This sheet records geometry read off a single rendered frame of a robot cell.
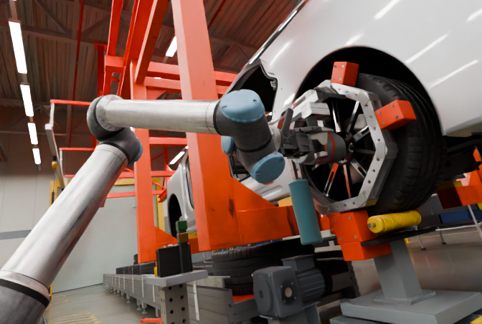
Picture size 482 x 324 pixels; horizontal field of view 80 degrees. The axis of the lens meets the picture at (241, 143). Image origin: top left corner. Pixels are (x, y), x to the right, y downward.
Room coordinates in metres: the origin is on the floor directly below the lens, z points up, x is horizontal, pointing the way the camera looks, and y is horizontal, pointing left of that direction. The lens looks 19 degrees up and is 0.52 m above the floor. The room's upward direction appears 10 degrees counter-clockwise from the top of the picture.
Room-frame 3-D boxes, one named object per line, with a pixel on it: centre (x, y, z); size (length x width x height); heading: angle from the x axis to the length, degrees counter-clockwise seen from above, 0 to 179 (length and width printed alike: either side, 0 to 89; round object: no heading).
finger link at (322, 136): (0.88, -0.26, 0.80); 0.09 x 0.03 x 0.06; 94
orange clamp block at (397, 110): (0.93, -0.54, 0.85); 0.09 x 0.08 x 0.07; 30
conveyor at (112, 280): (7.65, 3.33, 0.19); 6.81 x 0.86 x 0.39; 30
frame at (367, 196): (1.20, -0.37, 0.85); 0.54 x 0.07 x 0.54; 30
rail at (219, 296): (2.56, 0.79, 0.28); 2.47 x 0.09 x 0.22; 30
